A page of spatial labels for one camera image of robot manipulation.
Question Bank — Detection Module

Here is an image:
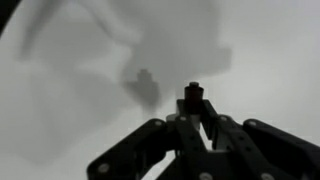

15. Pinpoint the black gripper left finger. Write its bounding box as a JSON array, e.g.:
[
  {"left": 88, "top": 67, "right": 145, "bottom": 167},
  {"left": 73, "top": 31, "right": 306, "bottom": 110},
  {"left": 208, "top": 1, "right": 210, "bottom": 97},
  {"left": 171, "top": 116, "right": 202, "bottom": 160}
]
[{"left": 87, "top": 115, "right": 209, "bottom": 180}]

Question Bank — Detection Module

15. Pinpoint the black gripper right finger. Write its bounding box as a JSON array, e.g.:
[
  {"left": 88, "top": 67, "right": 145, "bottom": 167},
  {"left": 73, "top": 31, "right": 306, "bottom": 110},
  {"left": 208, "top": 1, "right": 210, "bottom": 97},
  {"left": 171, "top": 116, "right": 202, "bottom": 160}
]
[{"left": 201, "top": 100, "right": 320, "bottom": 180}]

